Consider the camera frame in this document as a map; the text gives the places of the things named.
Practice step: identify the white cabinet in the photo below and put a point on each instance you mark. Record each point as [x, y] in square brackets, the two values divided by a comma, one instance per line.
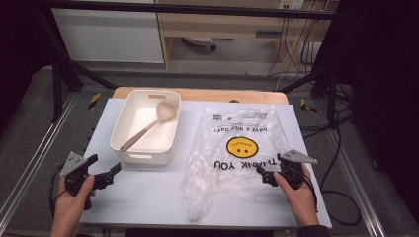
[108, 36]

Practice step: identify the black frame crossbar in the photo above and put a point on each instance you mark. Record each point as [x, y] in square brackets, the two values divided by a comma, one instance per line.
[197, 10]

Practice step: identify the beige soup ladle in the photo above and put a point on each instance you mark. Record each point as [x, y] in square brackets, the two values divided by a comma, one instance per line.
[164, 112]

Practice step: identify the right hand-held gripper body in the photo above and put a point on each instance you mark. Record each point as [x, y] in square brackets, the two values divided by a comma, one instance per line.
[291, 171]

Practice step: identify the person's left hand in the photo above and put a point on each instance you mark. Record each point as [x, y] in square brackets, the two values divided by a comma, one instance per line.
[70, 205]

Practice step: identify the white table mat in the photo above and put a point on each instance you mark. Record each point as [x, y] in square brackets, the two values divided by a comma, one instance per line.
[148, 197]

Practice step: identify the dark curtain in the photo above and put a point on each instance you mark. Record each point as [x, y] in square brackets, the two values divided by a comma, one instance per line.
[388, 82]
[19, 49]

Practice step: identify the black frame stand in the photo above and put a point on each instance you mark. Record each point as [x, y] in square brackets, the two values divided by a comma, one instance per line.
[326, 82]
[59, 75]

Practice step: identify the clear plastic bag smiley print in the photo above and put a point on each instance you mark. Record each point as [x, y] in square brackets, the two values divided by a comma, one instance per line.
[227, 184]

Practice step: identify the wall power outlet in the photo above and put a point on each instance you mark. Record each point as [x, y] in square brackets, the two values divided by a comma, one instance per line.
[291, 4]

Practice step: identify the white plastic bin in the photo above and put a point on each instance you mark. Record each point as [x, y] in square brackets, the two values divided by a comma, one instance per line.
[158, 138]

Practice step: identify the grey chair base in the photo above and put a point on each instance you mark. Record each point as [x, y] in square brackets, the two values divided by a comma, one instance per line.
[199, 41]

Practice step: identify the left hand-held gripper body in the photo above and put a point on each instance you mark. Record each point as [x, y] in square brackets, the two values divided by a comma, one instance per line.
[74, 173]

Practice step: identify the wooden desk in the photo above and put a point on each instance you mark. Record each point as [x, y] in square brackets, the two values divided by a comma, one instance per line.
[230, 23]

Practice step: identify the person's right hand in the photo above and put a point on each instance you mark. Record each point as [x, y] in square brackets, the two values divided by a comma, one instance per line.
[301, 204]

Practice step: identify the aluminium rail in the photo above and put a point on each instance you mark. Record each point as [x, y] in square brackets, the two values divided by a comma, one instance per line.
[36, 154]
[359, 184]

